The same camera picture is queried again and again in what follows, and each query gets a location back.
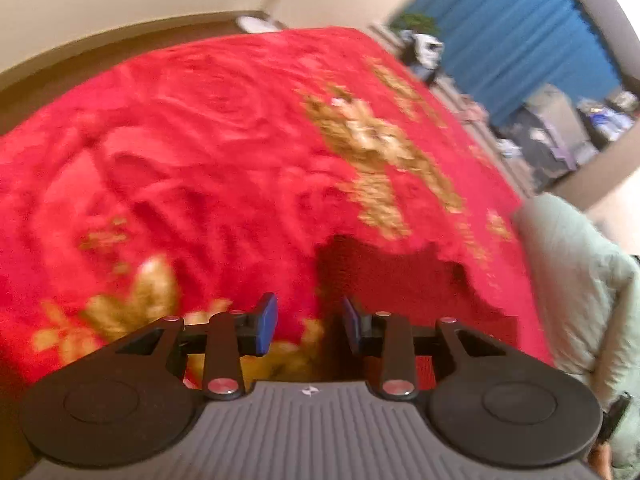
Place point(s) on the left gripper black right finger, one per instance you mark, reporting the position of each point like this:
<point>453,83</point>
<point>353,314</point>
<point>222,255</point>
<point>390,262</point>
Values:
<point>487,400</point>

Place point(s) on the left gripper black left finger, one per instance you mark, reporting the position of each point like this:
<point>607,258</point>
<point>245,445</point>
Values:
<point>132,399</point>

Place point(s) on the dark red knit sweater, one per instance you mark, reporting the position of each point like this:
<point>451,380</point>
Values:
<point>418,286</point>

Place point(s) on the dark clothes pile on sill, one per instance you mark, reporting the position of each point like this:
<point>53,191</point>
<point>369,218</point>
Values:
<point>421,54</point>

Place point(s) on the person's right hand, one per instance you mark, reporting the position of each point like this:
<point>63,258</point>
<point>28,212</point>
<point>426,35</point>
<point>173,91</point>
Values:
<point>600,460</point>

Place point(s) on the pale green pillow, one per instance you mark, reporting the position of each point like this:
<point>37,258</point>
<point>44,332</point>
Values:
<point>587,295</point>

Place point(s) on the red floral bed blanket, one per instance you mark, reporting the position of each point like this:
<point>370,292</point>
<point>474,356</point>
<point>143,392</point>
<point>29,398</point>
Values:
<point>192,180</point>

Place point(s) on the pink cloth on sill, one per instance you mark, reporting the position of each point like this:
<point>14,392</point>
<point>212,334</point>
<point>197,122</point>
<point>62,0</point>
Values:
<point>471,111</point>

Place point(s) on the grey cardboard box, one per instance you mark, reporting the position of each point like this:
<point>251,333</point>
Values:
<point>555,108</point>

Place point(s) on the blue curtain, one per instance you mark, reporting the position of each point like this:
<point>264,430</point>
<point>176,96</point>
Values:
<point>500,52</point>

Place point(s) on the green potted plant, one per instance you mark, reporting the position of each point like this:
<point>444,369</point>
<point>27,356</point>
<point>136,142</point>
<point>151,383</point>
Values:
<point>417,23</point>

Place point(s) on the white standing fan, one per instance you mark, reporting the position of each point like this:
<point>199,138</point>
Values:
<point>255,26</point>

